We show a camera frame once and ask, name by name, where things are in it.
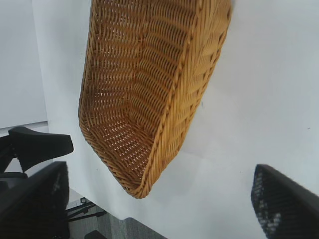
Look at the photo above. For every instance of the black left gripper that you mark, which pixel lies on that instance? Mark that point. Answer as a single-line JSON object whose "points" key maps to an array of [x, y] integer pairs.
{"points": [[5, 147]]}

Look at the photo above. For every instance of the black stand foot block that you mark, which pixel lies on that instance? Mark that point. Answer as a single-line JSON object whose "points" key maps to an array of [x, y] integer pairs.
{"points": [[96, 235]]}

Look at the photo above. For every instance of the woven wicker basket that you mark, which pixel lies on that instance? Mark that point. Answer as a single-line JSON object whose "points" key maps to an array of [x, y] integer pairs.
{"points": [[139, 94]]}

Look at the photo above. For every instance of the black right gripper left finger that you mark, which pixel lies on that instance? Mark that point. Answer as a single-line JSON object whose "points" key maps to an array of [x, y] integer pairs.
{"points": [[30, 209]]}

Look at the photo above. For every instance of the black metal stand bars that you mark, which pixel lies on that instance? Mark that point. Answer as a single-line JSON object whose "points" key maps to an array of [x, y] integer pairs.
{"points": [[82, 211]]}

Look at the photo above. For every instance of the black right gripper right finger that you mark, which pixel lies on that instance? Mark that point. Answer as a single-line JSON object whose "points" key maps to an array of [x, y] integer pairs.
{"points": [[291, 211]]}

